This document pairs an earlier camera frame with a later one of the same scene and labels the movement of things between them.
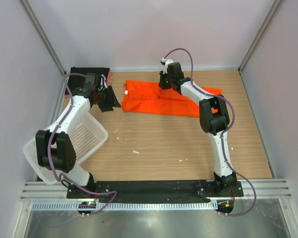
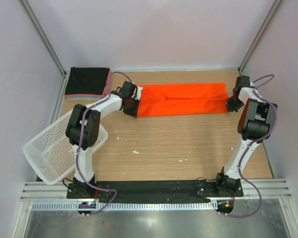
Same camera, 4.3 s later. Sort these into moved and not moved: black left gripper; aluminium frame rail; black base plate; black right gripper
Moved: black left gripper; black right gripper
Not moved: aluminium frame rail; black base plate
